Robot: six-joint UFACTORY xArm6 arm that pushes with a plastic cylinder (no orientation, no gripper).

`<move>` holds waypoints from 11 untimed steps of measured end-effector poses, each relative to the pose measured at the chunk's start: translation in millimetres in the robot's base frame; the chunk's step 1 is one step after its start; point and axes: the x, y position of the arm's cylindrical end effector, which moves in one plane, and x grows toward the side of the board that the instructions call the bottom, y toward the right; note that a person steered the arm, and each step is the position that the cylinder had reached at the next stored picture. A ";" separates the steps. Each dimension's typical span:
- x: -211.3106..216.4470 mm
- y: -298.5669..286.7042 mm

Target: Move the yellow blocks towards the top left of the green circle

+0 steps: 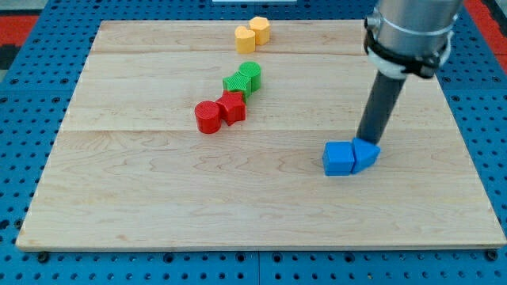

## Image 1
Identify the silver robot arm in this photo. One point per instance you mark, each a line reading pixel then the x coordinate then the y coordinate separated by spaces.
pixel 410 36

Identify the red star block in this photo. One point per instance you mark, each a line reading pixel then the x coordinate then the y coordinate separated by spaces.
pixel 232 107

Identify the red cylinder block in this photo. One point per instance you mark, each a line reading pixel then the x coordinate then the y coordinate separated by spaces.
pixel 208 118

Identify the green star block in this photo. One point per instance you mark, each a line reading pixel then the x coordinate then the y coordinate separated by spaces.
pixel 238 82

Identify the green cylinder block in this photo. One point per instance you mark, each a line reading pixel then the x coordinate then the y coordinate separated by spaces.
pixel 252 70

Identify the blue cube block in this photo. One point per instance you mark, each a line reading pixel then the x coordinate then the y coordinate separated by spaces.
pixel 338 158

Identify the yellow heart block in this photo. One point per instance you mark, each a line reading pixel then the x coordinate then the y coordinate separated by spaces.
pixel 245 40

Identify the blue triangle block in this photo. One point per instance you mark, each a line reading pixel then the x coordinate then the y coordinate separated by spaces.
pixel 365 154

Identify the yellow hexagon block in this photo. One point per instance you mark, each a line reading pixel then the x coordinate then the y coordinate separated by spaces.
pixel 261 28

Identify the wooden board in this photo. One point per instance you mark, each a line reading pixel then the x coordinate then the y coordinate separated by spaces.
pixel 130 171

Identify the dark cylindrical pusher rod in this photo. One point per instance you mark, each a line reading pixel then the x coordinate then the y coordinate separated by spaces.
pixel 377 112

